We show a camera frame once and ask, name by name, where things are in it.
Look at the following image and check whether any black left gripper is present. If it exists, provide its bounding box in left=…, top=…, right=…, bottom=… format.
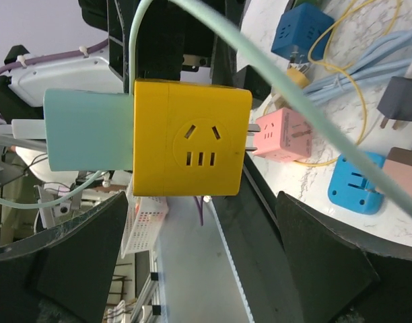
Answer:
left=79, top=0, right=270, bottom=101

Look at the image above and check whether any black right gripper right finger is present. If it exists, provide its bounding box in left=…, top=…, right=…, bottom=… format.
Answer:
left=275, top=192, right=412, bottom=322

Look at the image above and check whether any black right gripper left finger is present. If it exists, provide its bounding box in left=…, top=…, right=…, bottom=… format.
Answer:
left=0, top=193, right=128, bottom=322

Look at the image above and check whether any blue plug adapter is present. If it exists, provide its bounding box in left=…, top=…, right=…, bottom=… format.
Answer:
left=328, top=155, right=384, bottom=215

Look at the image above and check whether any yellow cube socket hub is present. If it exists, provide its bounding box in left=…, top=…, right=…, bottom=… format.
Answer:
left=133, top=79, right=252, bottom=196

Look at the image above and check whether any light teal charger plug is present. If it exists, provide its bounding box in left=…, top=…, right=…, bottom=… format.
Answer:
left=43, top=89, right=134, bottom=172

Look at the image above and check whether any yellow charger plug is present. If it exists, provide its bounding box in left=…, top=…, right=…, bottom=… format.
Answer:
left=286, top=63, right=310, bottom=89

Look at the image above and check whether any blue cube socket adapter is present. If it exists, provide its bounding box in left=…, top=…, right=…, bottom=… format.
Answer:
left=271, top=3, right=335, bottom=63

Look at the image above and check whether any pink cube socket adapter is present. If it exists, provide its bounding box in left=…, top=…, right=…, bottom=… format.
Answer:
left=253, top=108, right=312, bottom=162

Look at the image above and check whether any yellow charging cable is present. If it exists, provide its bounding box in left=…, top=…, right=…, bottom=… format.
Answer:
left=265, top=0, right=403, bottom=168

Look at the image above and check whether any grey charger plug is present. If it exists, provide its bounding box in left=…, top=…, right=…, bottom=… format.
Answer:
left=377, top=76, right=412, bottom=130

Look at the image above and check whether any pink plug adapter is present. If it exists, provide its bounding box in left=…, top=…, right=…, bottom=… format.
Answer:
left=382, top=147, right=412, bottom=197

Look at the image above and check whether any green power strip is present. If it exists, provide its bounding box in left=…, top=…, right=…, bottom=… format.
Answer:
left=293, top=0, right=324, bottom=8

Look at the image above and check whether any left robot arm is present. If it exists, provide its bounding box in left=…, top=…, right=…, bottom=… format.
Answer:
left=0, top=1, right=270, bottom=122

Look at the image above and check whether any white plastic basket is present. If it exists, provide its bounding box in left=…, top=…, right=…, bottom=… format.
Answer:
left=121, top=180, right=169, bottom=258

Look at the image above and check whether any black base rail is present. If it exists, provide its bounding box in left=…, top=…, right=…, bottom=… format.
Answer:
left=213, top=156, right=304, bottom=322

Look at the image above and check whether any light teal charging cable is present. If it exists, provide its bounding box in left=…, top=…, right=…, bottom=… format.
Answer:
left=0, top=0, right=412, bottom=226

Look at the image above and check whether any white slotted cable duct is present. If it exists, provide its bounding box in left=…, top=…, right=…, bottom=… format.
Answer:
left=208, top=197, right=254, bottom=323

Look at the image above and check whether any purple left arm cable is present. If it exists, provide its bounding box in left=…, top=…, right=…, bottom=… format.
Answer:
left=0, top=37, right=110, bottom=122

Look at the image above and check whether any light blue power cord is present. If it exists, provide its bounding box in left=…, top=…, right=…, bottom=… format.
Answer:
left=302, top=25, right=412, bottom=106

